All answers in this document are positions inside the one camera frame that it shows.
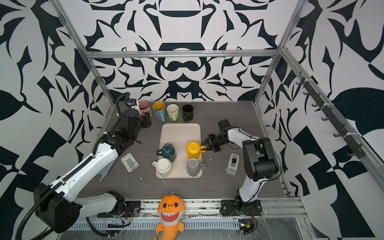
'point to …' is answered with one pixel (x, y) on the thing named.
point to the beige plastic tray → (187, 139)
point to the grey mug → (193, 167)
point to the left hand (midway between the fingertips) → (143, 110)
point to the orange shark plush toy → (171, 209)
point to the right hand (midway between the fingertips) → (201, 144)
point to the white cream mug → (163, 167)
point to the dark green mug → (167, 151)
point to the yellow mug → (194, 149)
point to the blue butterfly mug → (159, 109)
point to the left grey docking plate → (129, 162)
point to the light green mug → (172, 111)
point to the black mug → (187, 112)
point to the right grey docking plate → (234, 161)
